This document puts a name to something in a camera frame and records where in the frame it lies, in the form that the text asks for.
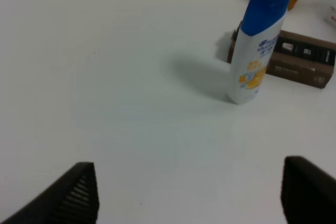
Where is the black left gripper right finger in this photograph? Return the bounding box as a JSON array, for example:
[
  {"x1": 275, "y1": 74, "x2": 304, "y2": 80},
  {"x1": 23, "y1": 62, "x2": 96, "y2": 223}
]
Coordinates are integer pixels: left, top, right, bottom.
[{"x1": 280, "y1": 156, "x2": 335, "y2": 223}]

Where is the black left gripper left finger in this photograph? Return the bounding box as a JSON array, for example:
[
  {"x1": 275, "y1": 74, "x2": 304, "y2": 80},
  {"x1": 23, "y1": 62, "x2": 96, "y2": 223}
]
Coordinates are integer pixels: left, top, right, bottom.
[{"x1": 3, "y1": 162, "x2": 100, "y2": 223}]

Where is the brown cardboard box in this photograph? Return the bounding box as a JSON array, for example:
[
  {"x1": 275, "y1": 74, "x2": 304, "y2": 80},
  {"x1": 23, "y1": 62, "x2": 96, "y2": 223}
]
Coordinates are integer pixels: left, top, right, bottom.
[{"x1": 227, "y1": 28, "x2": 335, "y2": 89}]

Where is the white red small package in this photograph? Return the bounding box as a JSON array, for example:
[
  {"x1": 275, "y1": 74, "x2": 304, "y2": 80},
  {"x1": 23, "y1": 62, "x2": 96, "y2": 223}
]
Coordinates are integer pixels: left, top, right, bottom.
[{"x1": 324, "y1": 6, "x2": 336, "y2": 27}]

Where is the white shampoo bottle blue cap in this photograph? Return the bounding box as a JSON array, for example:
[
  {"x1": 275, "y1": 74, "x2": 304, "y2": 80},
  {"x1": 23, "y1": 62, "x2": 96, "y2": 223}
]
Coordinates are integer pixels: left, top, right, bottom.
[{"x1": 228, "y1": 0, "x2": 290, "y2": 104}]

